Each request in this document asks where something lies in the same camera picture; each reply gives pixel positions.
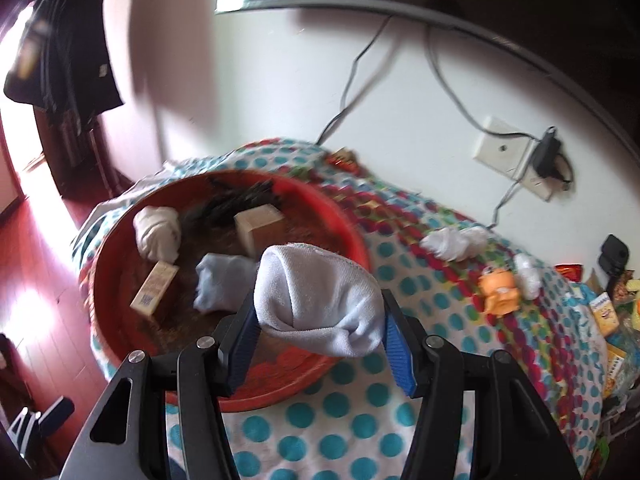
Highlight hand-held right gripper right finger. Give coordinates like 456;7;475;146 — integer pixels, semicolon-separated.
380;287;583;480

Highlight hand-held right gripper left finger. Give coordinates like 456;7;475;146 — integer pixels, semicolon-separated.
60;287;263;480

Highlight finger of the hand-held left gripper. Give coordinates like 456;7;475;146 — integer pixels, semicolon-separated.
10;395;76;461

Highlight light blue sock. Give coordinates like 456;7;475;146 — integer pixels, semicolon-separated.
194;252;261;316

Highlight large white sock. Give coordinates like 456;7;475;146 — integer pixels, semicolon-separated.
254;242;386;358

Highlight slim beige box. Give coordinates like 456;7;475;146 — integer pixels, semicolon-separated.
129;260;180;318

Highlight orange toy frog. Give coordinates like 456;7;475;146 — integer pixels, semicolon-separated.
477;269;523;317

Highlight red round tray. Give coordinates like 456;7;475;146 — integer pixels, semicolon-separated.
79;170;373;413

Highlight small white grey sock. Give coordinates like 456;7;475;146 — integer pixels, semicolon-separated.
419;227;468;262

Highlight gold cube box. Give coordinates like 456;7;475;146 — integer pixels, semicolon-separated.
234;204;286;261

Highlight knotted grey-white sock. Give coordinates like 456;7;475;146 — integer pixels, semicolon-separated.
132;205;182;263

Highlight polka dot blanket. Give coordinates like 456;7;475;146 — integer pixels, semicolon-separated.
70;137;613;480

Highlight small red snack packet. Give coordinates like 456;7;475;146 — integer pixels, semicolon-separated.
327;147;357;168

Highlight yellow medicine box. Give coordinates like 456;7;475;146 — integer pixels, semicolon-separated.
589;292;618;338
602;342;628;398

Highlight yellow knitted toy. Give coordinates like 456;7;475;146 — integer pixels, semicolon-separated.
617;277;640;331

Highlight black power adapter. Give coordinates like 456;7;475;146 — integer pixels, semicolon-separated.
531;127;562;178

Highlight dark wooden furniture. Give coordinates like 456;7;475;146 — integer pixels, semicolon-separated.
32;105;136;201

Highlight hanging dark clothes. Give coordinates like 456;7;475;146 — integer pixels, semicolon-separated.
2;0;125;133

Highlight black adapter cable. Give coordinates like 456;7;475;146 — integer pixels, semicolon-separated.
487;170;531;231

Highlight white wall socket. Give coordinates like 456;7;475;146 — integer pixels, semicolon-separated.
515;160;568;202

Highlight white blank wall plate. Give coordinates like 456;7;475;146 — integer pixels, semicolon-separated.
472;116;538;178

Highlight thin black cable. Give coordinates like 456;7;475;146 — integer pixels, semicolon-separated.
315;14;393;145

